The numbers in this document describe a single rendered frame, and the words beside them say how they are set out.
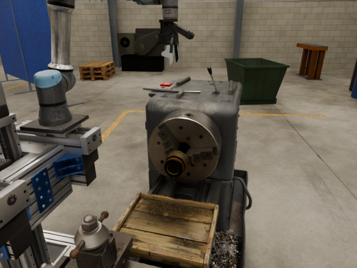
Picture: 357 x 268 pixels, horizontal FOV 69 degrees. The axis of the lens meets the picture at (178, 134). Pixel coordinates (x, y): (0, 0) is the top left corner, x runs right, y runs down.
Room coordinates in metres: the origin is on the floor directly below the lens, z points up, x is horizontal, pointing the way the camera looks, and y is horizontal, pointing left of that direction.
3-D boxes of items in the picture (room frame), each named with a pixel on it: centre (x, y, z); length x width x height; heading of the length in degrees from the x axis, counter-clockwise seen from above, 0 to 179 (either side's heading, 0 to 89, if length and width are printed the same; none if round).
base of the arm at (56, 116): (1.19, 0.60, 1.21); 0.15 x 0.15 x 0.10
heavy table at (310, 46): (8.98, -4.38, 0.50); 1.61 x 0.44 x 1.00; 175
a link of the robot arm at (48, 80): (1.20, 0.60, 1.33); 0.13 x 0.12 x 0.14; 2
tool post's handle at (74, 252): (0.43, 0.22, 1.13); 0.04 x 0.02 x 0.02; 165
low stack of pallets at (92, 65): (8.81, 2.67, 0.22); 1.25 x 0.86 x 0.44; 178
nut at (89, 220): (0.48, 0.21, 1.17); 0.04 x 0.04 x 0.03
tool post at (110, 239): (0.48, 0.20, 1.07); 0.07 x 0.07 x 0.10; 75
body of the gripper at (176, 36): (1.35, 0.04, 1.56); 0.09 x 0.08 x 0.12; 75
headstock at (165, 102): (1.45, -0.12, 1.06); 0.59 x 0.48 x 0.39; 165
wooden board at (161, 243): (0.78, 0.05, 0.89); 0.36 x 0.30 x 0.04; 75
